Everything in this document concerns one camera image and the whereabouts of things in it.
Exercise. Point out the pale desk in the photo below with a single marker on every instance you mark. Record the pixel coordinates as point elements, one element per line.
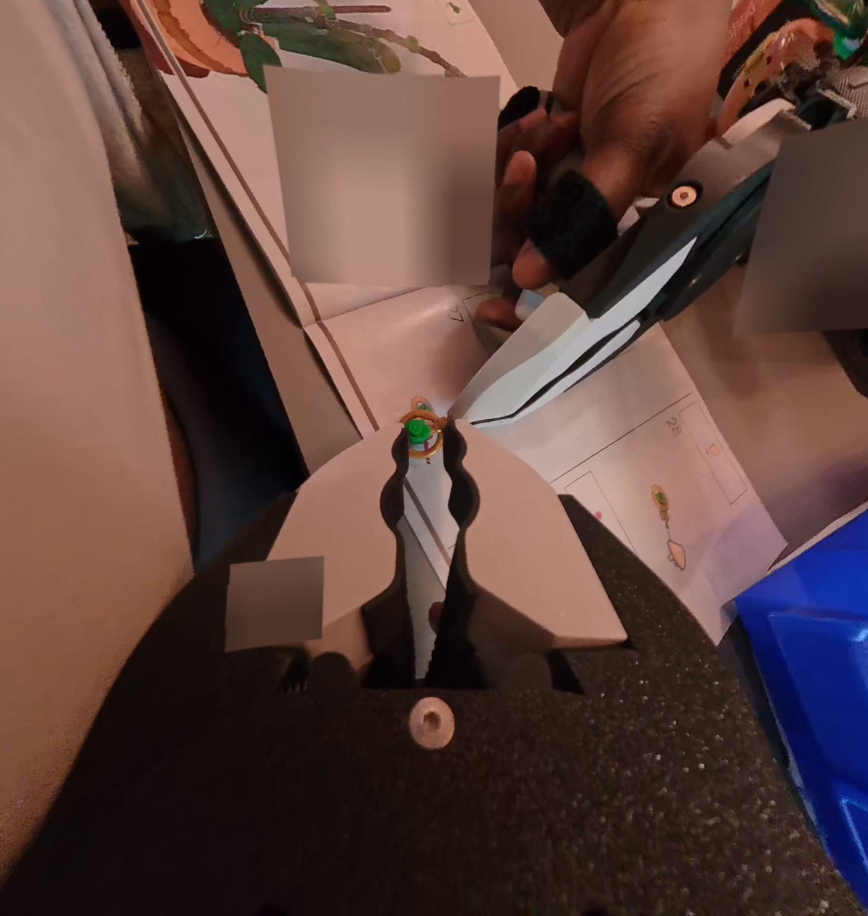
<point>799,429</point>

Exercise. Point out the colourful toy brick model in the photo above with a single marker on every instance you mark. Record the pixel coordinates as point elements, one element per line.
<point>770,50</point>

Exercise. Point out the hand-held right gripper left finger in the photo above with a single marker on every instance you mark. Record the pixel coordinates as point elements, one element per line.
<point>344,515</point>

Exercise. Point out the beige cloth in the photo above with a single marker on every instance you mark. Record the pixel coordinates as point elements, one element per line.
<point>55,358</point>

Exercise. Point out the person's left hand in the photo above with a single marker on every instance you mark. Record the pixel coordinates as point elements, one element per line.
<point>620,79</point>

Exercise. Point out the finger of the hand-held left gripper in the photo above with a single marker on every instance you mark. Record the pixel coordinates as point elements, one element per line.
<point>541,343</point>
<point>584,372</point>

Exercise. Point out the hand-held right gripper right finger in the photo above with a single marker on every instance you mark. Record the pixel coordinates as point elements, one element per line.
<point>527,558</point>

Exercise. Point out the white instruction booklet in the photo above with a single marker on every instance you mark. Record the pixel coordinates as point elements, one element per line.
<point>405,343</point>

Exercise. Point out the blue plastic bin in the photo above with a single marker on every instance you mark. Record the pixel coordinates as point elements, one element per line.
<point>820,680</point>

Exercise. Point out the small green gold toy piece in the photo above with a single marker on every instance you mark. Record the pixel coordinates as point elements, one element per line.
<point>418,429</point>

